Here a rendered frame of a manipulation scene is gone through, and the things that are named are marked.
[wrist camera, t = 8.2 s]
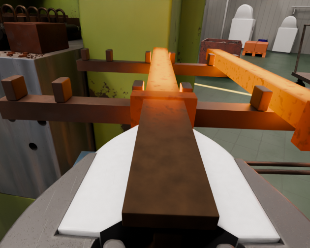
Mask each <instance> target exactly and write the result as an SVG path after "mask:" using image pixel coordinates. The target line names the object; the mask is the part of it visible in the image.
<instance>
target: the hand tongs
mask: <svg viewBox="0 0 310 248"><path fill-rule="evenodd" d="M244 162H246V163H247V164H248V165H249V166H282V167H310V163H306V162H270V161H244ZM254 170H255V171H256V172H257V173H258V174H282V175H310V170H281V169H254Z"/></svg>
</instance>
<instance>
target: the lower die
mask: <svg viewBox="0 0 310 248"><path fill-rule="evenodd" d="M2 16H3V20H4V22H15V20H14V16H13V13H2ZM29 16H30V20H31V22H38V17H37V14H29ZM17 18H18V22H28V21H27V17H26V14H25V13H19V14H17ZM40 18H41V22H45V23H48V18H47V14H40ZM58 18H59V23H64V19H63V15H58ZM50 20H51V23H56V22H57V20H56V16H55V15H50ZM66 22H67V24H68V25H76V26H78V27H80V22H79V18H69V17H68V15H66ZM67 38H68V40H72V39H78V38H81V30H80V31H78V32H77V33H68V34H67ZM8 49H10V46H9V42H8V40H0V51H1V50H8Z"/></svg>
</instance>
